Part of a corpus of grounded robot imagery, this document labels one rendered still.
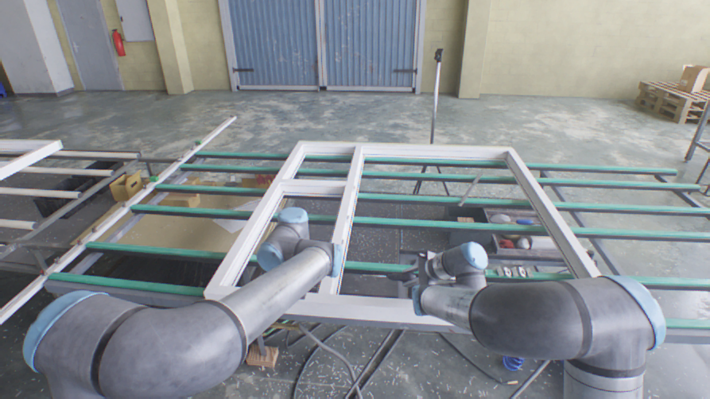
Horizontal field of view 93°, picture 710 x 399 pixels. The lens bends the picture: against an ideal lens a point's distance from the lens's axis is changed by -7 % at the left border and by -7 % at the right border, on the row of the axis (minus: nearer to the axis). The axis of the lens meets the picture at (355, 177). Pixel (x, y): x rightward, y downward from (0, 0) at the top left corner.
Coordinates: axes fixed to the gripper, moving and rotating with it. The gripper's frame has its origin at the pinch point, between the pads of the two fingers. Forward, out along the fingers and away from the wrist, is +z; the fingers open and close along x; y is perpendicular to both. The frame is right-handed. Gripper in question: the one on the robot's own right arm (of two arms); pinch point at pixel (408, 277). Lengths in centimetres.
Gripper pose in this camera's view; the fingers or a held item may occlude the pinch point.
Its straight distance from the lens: 142.2
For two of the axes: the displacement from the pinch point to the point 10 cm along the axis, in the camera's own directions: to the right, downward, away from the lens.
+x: -0.8, 8.4, -5.4
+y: -8.3, -3.6, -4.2
